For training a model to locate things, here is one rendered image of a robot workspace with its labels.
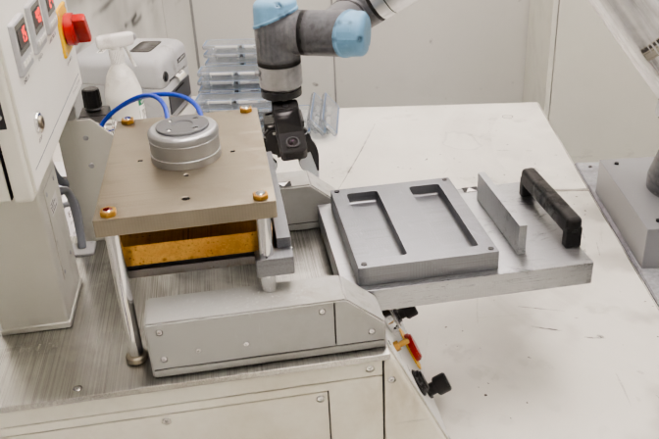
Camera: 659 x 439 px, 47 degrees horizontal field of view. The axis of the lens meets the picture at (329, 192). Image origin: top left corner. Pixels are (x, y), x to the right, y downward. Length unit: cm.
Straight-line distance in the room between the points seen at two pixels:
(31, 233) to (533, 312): 74
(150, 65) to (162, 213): 106
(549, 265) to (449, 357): 26
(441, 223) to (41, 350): 50
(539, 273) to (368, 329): 22
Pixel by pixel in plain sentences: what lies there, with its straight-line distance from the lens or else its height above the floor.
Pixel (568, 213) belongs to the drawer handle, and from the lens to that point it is 96.
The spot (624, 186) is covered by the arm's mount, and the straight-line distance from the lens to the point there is 147.
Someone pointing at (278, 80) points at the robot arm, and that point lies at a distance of 130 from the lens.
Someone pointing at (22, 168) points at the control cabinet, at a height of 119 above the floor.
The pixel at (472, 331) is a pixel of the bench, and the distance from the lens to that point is 118.
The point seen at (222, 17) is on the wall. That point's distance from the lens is 338.
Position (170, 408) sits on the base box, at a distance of 86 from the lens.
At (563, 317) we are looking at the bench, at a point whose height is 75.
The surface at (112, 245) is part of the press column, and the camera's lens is 79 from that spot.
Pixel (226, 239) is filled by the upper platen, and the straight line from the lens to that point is 82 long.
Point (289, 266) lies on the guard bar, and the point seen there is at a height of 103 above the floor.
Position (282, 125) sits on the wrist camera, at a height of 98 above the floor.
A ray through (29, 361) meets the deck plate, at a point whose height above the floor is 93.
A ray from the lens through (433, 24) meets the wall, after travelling 336.
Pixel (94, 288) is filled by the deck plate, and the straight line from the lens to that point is 102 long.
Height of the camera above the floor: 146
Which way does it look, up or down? 27 degrees down
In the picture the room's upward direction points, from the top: 3 degrees counter-clockwise
